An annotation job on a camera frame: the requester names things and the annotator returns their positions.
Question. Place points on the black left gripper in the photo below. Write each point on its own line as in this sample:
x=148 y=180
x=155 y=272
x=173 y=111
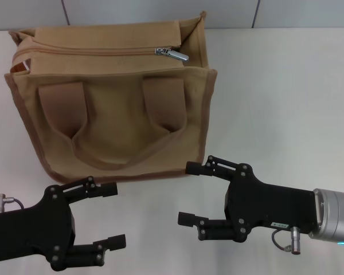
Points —
x=31 y=229

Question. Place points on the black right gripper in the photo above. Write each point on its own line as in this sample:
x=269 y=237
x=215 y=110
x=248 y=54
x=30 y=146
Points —
x=269 y=206

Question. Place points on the khaki canvas food bag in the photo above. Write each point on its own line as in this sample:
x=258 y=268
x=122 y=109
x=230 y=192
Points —
x=117 y=114

